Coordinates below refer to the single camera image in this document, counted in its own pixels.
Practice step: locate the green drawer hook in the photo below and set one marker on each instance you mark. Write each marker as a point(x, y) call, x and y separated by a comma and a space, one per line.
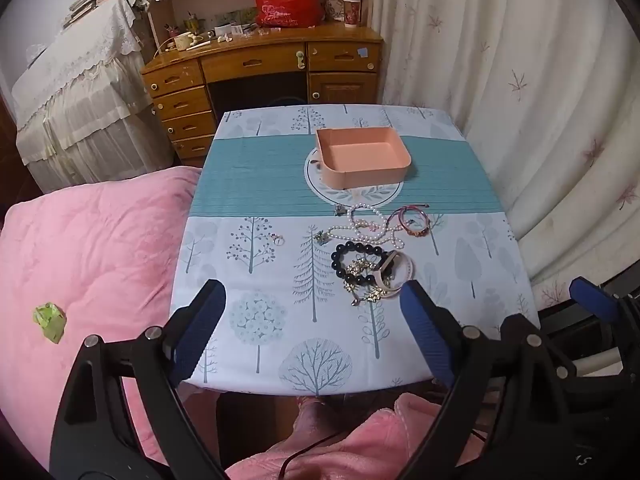
point(300, 60)

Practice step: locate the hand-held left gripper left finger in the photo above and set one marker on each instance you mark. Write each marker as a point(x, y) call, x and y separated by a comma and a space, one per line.
point(197, 330)

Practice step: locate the tree print tablecloth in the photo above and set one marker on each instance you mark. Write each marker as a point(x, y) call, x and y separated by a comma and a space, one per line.
point(260, 185)

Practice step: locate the green crumpled paper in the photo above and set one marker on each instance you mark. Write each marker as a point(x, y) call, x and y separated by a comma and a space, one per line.
point(50, 321)

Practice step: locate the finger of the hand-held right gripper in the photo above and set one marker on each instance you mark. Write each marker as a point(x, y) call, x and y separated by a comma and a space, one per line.
point(592, 300)

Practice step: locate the white leaf print curtain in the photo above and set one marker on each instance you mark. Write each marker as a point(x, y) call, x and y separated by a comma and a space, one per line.
point(500, 85)

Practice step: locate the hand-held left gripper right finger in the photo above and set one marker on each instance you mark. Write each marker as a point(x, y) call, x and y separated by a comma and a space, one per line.
point(425, 330)

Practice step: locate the pink fleece clothing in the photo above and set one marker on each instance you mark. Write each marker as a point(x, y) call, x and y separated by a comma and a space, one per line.
point(360, 440)

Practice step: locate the pink plastic box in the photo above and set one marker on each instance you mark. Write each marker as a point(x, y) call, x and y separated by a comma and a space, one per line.
point(365, 160)

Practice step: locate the pink blanket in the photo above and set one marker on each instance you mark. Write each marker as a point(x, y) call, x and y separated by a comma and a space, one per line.
point(100, 250)

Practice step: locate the floral mug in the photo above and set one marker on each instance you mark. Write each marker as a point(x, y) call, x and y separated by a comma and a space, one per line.
point(334, 7)

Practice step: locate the cream desk ornament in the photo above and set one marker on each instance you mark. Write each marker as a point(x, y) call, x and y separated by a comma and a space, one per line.
point(184, 41)

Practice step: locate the cream lace furniture cover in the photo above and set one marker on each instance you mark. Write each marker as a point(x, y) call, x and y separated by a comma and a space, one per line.
point(85, 95)

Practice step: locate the white and red cup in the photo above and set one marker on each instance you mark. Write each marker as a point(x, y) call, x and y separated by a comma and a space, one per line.
point(352, 12)

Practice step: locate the wooden desk with drawers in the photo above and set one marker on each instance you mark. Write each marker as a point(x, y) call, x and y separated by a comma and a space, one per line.
point(250, 62)

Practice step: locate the small metal charm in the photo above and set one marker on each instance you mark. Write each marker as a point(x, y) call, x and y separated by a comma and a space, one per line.
point(341, 210)

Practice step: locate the small butterfly charm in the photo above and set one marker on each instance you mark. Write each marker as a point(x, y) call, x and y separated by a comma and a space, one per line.
point(321, 237)

